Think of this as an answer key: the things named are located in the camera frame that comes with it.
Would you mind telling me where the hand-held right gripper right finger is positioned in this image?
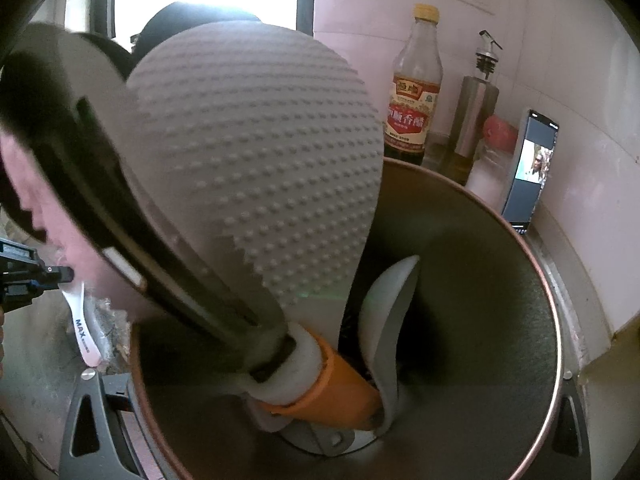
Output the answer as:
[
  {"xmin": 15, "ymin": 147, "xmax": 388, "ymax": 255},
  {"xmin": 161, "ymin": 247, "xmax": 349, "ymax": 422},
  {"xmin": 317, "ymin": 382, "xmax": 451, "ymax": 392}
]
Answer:
[{"xmin": 542, "ymin": 370, "xmax": 590, "ymax": 480}]

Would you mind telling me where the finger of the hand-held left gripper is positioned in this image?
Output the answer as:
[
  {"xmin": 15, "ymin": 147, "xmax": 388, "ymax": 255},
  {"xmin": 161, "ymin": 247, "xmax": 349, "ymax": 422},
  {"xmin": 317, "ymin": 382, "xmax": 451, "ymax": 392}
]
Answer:
[{"xmin": 0, "ymin": 239, "xmax": 76, "ymax": 307}]

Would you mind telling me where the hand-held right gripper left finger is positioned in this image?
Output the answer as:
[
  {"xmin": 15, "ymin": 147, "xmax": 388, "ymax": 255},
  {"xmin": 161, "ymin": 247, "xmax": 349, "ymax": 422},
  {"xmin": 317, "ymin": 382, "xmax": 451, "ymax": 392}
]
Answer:
[{"xmin": 59, "ymin": 367, "xmax": 151, "ymax": 480}]

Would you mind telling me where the white plastic spoon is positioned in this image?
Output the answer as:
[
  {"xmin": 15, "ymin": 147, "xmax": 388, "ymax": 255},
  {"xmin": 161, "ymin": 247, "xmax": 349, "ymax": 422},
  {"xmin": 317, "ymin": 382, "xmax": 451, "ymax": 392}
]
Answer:
[
  {"xmin": 357, "ymin": 255, "xmax": 422, "ymax": 433},
  {"xmin": 59, "ymin": 280, "xmax": 103, "ymax": 368}
]

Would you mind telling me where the red metal utensil holder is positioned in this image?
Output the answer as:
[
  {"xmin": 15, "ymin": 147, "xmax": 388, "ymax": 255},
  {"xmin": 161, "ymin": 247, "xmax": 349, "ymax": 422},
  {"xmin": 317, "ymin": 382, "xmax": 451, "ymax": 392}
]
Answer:
[{"xmin": 129, "ymin": 155, "xmax": 562, "ymax": 480}]

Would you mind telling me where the orange handled steel peeler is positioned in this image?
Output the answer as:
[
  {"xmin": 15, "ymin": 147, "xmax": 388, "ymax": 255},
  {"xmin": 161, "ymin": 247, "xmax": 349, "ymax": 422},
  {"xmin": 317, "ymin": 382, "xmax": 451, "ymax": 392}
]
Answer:
[{"xmin": 0, "ymin": 22, "xmax": 385, "ymax": 433}]

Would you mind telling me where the grey dotted rice paddle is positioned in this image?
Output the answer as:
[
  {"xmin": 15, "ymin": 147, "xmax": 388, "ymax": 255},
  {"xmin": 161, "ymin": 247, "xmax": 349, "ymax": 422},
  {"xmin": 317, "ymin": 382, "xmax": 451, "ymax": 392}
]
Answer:
[{"xmin": 125, "ymin": 21, "xmax": 386, "ymax": 436}]

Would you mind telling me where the smartphone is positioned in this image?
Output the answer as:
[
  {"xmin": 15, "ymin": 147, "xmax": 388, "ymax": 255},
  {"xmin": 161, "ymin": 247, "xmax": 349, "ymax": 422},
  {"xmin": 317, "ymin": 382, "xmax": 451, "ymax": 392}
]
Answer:
[{"xmin": 501, "ymin": 107, "xmax": 560, "ymax": 235}]

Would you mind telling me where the white jar with red lid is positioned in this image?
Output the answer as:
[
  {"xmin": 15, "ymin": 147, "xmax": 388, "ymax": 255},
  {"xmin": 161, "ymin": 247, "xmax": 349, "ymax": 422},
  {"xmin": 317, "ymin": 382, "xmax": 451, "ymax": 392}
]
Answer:
[{"xmin": 467, "ymin": 114, "xmax": 519, "ymax": 208}]

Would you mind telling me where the steel oil dispenser bottle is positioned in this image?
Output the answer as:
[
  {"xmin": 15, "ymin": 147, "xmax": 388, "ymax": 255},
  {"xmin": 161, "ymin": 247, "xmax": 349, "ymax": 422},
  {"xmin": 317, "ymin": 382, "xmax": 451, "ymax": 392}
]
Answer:
[{"xmin": 442, "ymin": 30, "xmax": 502, "ymax": 187}]

